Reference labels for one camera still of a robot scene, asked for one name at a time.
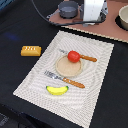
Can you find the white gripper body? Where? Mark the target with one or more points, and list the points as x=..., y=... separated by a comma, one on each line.
x=93, y=8

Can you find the red toy tomato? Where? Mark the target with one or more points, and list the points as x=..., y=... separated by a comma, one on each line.
x=73, y=56

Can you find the orange toy bread loaf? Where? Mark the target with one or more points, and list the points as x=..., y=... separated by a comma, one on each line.
x=31, y=51

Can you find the yellow toy banana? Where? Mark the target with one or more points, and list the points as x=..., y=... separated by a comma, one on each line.
x=57, y=90

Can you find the brown wooden board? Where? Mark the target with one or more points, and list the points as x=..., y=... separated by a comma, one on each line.
x=109, y=28

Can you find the small grey pot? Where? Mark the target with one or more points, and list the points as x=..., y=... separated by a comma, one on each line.
x=66, y=9

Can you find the beige bowl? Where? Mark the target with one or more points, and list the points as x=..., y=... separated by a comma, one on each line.
x=123, y=14

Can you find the round wooden plate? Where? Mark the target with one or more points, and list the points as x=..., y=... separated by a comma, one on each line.
x=67, y=68

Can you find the beige woven placemat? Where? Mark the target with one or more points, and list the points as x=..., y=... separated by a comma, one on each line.
x=76, y=105

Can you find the knife with orange handle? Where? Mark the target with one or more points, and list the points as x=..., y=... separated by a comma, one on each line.
x=81, y=56

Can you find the fork with orange handle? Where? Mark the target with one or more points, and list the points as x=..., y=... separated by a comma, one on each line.
x=54, y=76

